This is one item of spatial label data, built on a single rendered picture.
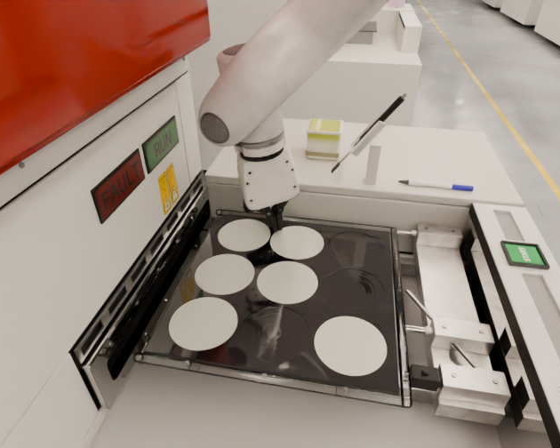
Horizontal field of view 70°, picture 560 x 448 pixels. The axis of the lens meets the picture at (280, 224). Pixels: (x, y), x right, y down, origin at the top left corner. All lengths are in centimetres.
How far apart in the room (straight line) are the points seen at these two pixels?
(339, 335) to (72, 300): 35
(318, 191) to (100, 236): 43
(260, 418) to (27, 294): 34
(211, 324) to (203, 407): 12
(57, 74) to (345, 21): 31
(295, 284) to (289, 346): 12
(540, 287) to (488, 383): 17
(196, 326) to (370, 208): 41
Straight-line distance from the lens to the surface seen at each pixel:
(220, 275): 69
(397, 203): 82
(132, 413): 66
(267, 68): 52
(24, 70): 37
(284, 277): 68
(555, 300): 67
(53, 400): 55
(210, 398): 64
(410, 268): 82
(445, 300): 72
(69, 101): 41
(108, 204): 55
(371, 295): 67
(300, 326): 61
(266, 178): 69
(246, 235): 77
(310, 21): 53
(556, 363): 59
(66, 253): 50
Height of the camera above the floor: 136
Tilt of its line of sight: 36 degrees down
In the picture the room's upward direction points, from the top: straight up
